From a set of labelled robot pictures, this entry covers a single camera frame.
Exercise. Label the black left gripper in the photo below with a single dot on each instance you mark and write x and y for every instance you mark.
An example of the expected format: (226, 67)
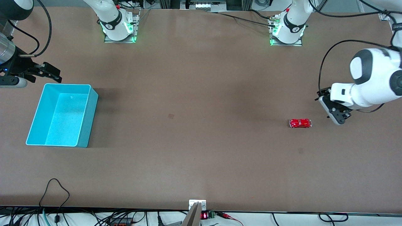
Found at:
(324, 92)

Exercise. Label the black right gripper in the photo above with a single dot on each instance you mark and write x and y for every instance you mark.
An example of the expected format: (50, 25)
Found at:
(19, 67)

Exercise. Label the red beetle toy car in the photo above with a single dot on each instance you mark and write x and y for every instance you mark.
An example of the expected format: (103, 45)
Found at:
(300, 123)

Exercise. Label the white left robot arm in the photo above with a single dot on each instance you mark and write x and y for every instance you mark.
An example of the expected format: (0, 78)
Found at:
(377, 75)

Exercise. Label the blue plastic box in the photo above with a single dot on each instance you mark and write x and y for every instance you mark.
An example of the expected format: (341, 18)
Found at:
(62, 125)

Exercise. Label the orange grey connector box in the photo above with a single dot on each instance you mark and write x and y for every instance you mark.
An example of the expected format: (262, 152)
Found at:
(121, 221)

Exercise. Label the red clip lead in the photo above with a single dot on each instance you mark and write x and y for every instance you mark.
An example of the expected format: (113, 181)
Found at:
(224, 215)

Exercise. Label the white lit device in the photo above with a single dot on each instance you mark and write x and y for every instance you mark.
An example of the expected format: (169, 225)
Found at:
(204, 5)

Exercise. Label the red digit display module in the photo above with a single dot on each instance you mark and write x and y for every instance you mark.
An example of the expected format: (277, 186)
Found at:
(204, 216)

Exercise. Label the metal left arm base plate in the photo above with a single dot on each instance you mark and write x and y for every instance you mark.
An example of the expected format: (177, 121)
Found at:
(284, 44)

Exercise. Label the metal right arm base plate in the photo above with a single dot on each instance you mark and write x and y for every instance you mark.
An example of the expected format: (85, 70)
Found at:
(136, 25)

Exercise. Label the white table edge bracket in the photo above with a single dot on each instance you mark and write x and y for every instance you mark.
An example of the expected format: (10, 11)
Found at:
(192, 202)

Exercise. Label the grey metal mount bar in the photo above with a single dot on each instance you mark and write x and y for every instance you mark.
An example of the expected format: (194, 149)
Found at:
(191, 218)

